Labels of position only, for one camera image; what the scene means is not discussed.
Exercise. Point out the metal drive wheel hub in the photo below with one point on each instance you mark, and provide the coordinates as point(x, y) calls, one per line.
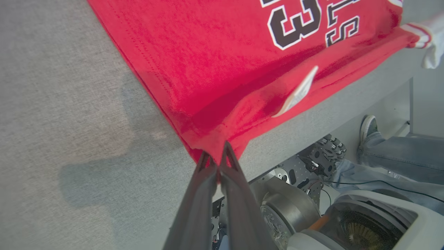
point(291, 208)

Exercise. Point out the white robot base shell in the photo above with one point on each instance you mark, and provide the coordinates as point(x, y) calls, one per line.
point(426, 225)

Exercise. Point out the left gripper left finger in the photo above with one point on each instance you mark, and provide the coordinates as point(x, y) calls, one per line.
point(197, 211)

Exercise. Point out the blue jeans leg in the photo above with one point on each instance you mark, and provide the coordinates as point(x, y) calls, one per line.
point(364, 177)
point(406, 156)

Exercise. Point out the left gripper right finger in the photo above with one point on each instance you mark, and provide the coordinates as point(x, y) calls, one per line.
point(242, 215)

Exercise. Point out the grey sneaker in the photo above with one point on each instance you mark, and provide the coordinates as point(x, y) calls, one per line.
point(367, 126)

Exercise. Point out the black omni wheel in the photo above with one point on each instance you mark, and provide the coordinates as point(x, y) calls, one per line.
point(327, 156)

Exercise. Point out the red numbered basketball jersey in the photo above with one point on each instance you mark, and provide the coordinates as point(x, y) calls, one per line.
point(208, 52)

